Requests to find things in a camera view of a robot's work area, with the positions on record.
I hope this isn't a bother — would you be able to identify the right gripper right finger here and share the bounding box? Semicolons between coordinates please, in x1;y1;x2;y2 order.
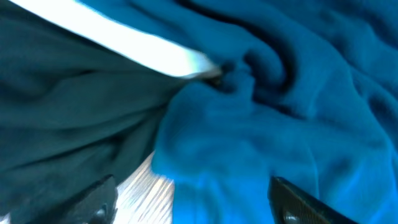
268;176;357;224

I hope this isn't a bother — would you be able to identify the black garment at right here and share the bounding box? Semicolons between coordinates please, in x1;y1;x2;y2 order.
0;0;187;224

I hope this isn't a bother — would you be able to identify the blue t-shirt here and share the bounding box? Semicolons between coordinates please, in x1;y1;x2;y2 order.
87;0;397;223

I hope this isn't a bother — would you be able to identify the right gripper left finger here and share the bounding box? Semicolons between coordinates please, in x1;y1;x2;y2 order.
40;175;118;224

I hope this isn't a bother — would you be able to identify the white garment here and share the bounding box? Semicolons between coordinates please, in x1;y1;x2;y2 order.
11;0;221;79

